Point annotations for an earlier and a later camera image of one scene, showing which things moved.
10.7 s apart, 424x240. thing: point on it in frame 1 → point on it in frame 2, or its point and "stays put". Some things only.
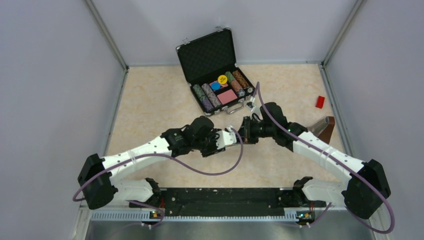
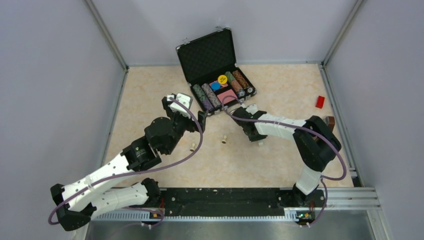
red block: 320,101 stays put
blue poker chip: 216,86 stays put
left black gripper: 217,147 → 192,126
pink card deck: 227,96 stays put
